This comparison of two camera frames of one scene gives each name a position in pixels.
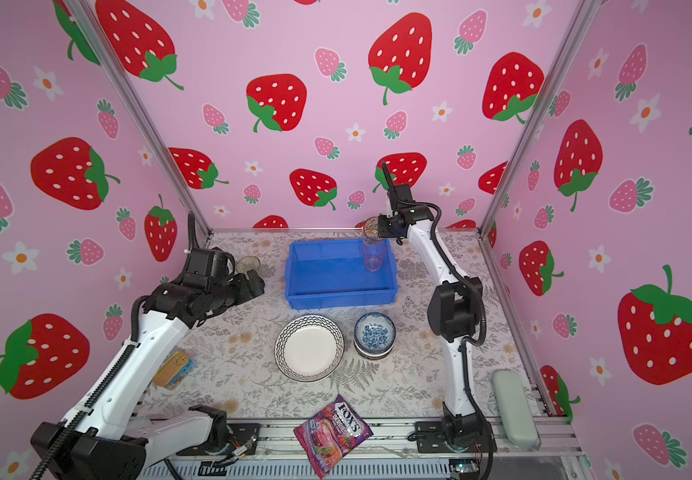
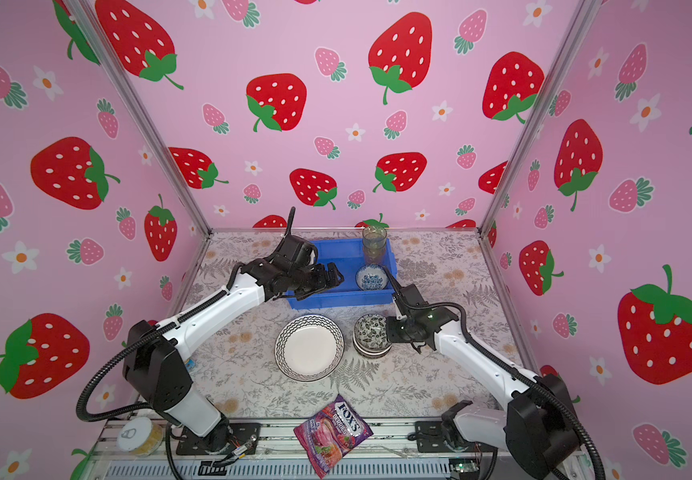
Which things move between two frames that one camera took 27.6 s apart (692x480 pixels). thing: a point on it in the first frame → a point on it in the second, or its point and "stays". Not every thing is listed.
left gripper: [246, 292] → [323, 282]
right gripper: [383, 229] → [390, 329]
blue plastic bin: [333, 273] stays
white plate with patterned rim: [309, 348] stays
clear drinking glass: [374, 252] stays
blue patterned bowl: [375, 331] → [372, 277]
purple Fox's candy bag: [332, 432] stays
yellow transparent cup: [371, 227] → [374, 251]
